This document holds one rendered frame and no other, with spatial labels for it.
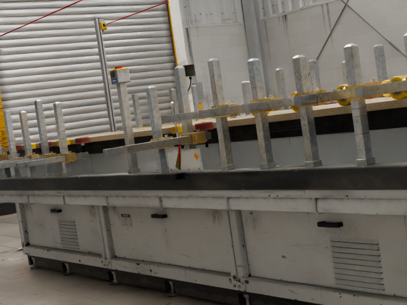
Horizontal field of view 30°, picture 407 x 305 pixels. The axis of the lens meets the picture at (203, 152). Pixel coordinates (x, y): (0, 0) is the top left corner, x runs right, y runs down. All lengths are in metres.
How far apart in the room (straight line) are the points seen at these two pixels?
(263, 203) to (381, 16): 8.93
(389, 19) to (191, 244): 8.23
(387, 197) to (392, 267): 0.45
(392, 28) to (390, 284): 8.92
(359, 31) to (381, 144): 9.32
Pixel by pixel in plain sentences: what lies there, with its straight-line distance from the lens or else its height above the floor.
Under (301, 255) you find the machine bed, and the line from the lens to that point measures 3.27.
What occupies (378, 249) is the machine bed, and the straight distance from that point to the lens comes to 2.96.
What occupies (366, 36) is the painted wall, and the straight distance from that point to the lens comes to 12.01.
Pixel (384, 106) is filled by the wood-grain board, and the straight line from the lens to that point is 2.71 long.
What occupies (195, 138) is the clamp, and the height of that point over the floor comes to 0.85.
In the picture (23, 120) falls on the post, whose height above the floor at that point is 1.06.
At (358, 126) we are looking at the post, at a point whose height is 0.83.
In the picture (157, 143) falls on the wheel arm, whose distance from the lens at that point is 3.19.
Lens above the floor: 0.95
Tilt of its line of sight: 3 degrees down
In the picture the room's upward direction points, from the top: 8 degrees counter-clockwise
